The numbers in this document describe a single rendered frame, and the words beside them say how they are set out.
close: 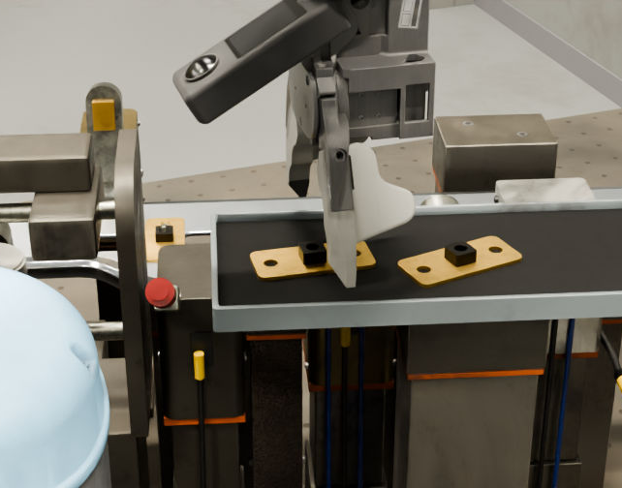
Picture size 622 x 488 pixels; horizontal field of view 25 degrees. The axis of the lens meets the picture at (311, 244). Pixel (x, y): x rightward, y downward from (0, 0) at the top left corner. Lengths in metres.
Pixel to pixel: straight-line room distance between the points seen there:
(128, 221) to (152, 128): 3.03
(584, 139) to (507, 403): 1.33
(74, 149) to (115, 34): 3.71
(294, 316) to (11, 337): 0.35
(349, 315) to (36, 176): 0.30
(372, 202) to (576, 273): 0.16
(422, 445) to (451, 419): 0.03
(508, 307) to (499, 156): 0.56
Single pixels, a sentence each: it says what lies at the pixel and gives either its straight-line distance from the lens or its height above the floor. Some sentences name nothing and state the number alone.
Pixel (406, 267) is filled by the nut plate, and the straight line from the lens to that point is 0.98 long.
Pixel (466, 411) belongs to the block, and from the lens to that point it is 1.03.
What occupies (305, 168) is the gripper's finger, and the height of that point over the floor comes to 1.21.
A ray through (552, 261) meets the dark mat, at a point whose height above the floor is 1.16.
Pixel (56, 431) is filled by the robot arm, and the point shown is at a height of 1.30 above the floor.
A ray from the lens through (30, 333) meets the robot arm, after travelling 0.61.
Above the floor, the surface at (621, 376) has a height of 1.01.
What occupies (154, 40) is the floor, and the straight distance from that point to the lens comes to 4.74.
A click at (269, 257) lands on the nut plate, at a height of 1.16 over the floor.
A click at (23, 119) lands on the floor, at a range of 4.19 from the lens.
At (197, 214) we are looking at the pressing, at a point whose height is 1.00.
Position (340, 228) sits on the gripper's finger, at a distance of 0.90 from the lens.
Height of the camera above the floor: 1.65
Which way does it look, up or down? 29 degrees down
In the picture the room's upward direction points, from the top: straight up
